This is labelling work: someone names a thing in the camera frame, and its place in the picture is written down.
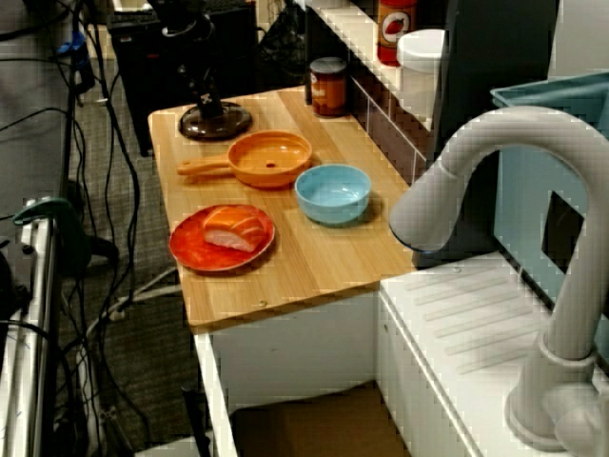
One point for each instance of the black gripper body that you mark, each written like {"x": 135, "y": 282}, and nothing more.
{"x": 200, "y": 78}

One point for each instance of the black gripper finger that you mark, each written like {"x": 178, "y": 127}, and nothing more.
{"x": 209, "y": 105}

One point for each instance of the brown lid yellow knob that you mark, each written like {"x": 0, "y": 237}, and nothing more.
{"x": 235, "y": 126}

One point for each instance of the orange toy frying pan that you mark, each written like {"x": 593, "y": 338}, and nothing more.
{"x": 266, "y": 157}

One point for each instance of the salmon sushi toy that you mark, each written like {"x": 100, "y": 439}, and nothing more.
{"x": 233, "y": 228}

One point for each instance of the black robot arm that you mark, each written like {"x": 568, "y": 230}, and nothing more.
{"x": 183, "y": 40}

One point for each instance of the brown beans can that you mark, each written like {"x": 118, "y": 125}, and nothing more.
{"x": 328, "y": 93}

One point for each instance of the blue tape piece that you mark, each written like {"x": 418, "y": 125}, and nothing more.
{"x": 71, "y": 46}

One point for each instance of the red plate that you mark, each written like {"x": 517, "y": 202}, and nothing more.
{"x": 190, "y": 252}

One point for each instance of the light blue bowl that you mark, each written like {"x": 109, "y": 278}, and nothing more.
{"x": 333, "y": 195}

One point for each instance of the tiled backsplash shelf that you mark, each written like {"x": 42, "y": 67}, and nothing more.
{"x": 380, "y": 128}

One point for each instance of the green power drill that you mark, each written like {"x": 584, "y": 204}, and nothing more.
{"x": 43, "y": 209}

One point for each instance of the red tomato sauce bottle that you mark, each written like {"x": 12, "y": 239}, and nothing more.
{"x": 394, "y": 33}

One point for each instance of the white lidded container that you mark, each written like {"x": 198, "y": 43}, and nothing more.
{"x": 418, "y": 71}

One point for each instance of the dark grey upright panel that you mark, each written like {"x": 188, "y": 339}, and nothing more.
{"x": 495, "y": 62}

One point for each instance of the grey toy faucet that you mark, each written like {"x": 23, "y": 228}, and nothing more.
{"x": 523, "y": 133}

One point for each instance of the teal plastic bin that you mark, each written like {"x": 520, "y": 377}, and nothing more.
{"x": 523, "y": 190}

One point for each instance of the white sink unit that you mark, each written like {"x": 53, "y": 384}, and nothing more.
{"x": 476, "y": 304}

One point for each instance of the aluminium frame rail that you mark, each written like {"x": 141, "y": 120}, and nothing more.
{"x": 33, "y": 285}

